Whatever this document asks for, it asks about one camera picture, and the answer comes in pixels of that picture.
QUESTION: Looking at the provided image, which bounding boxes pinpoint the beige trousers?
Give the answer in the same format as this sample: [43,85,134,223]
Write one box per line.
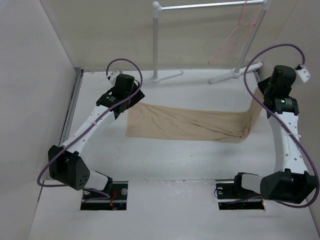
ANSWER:
[125,89,263,143]

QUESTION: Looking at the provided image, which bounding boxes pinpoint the pink wire hanger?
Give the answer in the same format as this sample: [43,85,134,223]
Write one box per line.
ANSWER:
[207,0,257,66]

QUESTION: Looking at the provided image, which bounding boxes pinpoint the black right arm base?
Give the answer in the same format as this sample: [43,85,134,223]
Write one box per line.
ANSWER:
[213,172,265,211]

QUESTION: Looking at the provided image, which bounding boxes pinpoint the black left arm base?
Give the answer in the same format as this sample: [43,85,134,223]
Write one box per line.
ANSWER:
[80,181,129,211]

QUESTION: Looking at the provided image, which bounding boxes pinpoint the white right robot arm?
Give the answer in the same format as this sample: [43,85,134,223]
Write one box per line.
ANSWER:
[231,65,318,205]

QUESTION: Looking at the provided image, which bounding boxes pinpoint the white clothes rack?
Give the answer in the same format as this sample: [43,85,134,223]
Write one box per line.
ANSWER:
[151,0,272,84]

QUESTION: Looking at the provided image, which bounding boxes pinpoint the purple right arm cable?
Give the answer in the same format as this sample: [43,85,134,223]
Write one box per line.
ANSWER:
[243,43,320,208]

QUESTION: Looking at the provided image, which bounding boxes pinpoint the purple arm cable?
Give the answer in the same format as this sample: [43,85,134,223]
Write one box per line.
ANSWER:
[36,58,144,201]
[243,43,320,208]

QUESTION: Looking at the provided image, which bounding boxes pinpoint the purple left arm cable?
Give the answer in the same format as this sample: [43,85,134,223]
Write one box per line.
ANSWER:
[36,58,144,201]

